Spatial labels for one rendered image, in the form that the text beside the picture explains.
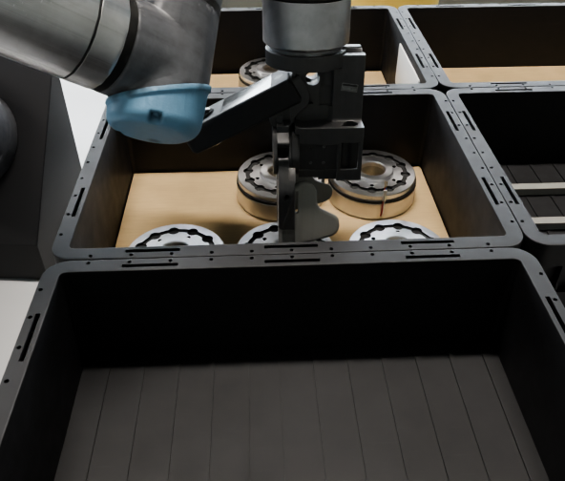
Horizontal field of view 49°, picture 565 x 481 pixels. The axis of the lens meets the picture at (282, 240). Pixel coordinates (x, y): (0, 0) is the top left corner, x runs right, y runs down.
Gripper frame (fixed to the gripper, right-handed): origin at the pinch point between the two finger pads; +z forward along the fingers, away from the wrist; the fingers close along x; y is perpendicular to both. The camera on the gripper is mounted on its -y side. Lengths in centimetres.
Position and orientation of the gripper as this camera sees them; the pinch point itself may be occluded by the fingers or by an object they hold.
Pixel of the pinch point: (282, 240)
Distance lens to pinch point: 64.6
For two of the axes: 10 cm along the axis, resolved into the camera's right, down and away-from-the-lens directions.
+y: 10.0, -0.2, 0.3
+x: -0.3, -5.3, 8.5
